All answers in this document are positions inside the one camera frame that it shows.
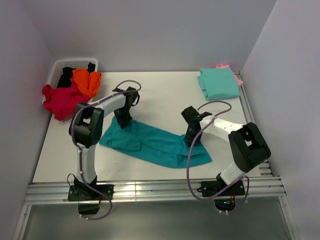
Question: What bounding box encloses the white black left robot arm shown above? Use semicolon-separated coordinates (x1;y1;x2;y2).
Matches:
69;87;140;200

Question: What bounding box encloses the black t shirt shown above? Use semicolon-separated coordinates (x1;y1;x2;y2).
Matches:
57;62;96;88

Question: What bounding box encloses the aluminium table edge rail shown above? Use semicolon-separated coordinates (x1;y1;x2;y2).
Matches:
23;177;286;205

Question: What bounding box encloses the folded pink t shirt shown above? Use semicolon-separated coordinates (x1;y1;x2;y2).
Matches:
216;64;244;87

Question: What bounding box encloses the magenta t shirt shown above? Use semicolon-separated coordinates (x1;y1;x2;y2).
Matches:
42;82;90;121

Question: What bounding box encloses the white plastic laundry basket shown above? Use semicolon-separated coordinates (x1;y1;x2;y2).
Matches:
42;58;98;104

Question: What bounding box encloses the folded mint t shirt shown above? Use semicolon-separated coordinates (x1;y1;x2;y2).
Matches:
197;68;240;101

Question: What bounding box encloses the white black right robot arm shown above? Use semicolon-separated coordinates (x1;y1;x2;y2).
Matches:
181;106;271;195

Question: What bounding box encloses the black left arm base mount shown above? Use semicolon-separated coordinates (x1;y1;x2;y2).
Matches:
67;185;107;216

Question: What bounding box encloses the orange t shirt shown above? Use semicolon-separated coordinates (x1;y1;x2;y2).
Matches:
72;69;102;99

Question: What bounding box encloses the teal t shirt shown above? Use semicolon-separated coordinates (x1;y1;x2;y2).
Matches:
99;116;213;169

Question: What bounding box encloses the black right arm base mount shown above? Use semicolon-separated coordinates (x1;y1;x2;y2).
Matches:
196;180;249;215

